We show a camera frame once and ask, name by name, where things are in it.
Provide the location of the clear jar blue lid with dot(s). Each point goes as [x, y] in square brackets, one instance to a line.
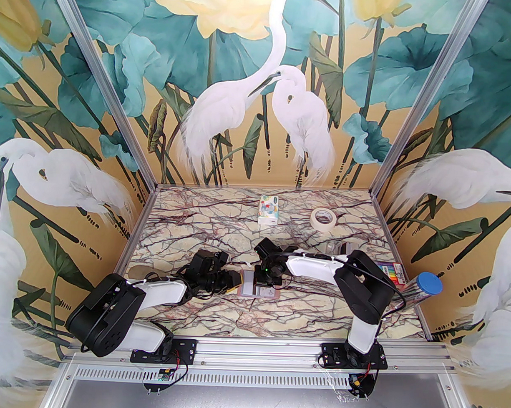
[428, 284]

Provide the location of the colourful marker pen set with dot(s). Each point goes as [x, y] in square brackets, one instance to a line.
[390, 274]

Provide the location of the aluminium frame post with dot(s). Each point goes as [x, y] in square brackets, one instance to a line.
[428, 96]
[111, 85]

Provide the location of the pink leather card holder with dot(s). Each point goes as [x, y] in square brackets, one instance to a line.
[246, 282]

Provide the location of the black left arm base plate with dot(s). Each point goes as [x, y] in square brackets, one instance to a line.
[183, 348]

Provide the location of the floral tissue pack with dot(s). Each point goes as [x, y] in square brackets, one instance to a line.
[268, 210]

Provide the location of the grey metal front panel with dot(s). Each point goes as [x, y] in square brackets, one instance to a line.
[252, 403]

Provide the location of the cream masking tape roll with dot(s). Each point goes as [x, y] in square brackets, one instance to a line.
[321, 228]

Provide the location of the aluminium front rail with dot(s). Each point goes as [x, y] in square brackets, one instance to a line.
[254, 353]

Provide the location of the green circuit board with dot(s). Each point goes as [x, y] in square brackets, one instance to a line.
[164, 376]

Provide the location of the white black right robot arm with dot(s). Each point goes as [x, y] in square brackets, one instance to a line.
[311, 265]

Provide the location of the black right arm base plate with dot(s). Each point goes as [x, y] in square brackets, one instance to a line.
[333, 356]

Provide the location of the yellow power connector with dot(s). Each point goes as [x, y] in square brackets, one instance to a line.
[358, 382]

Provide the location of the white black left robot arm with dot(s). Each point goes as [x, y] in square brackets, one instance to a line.
[165, 289]

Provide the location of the grey stone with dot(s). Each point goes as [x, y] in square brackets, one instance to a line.
[146, 271]

